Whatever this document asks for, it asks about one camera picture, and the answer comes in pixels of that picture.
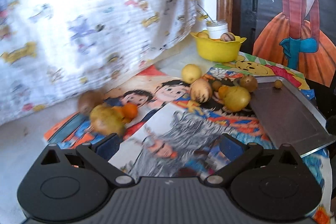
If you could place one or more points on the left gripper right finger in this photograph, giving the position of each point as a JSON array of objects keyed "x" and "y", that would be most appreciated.
[{"x": 240, "y": 156}]

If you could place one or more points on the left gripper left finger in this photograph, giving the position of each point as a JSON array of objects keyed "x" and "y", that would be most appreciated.
[{"x": 96, "y": 157}]

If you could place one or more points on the grey metal tray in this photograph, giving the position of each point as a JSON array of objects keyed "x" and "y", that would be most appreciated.
[{"x": 288, "y": 117}]

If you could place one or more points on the tan round pepino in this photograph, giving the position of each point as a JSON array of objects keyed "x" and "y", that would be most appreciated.
[{"x": 249, "y": 83}]

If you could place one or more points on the striped pepino melon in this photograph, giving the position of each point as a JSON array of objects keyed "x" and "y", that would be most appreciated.
[{"x": 200, "y": 91}]

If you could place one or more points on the small tan round fruit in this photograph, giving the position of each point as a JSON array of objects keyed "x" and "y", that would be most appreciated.
[{"x": 277, "y": 84}]

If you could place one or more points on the round yellow lemon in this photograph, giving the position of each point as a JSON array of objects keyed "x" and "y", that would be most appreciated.
[{"x": 191, "y": 73}]

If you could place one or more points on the green-yellow mango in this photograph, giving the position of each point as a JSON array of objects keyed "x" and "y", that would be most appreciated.
[{"x": 106, "y": 121}]

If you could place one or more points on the large yellow-green mango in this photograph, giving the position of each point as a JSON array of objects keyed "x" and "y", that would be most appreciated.
[{"x": 236, "y": 98}]

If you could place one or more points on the brown kiwi fruit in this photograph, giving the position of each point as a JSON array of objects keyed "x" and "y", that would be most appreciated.
[{"x": 88, "y": 101}]

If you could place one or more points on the small orange tangerine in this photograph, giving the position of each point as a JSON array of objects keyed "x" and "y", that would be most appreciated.
[{"x": 127, "y": 111}]

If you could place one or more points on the anime cartoon poster mat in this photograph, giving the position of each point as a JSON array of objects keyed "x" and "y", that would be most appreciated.
[{"x": 175, "y": 136}]

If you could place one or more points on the yellow plastic bowl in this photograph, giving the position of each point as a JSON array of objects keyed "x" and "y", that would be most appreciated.
[{"x": 216, "y": 50}]

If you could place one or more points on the striped pepino in bowl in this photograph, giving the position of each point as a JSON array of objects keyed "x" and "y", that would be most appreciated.
[{"x": 227, "y": 37}]

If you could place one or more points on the yellow apple in bowl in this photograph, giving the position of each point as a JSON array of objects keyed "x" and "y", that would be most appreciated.
[{"x": 203, "y": 35}]

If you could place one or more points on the white plastic jar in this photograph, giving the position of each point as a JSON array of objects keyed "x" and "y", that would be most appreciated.
[{"x": 216, "y": 28}]

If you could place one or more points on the white cartoon print cloth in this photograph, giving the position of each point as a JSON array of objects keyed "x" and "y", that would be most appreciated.
[{"x": 54, "y": 49}]

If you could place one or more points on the yellow flower twig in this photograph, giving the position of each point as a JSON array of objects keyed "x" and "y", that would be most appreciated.
[{"x": 203, "y": 14}]

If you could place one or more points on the girl painting dark poster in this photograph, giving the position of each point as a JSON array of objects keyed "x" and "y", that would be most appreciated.
[{"x": 299, "y": 34}]

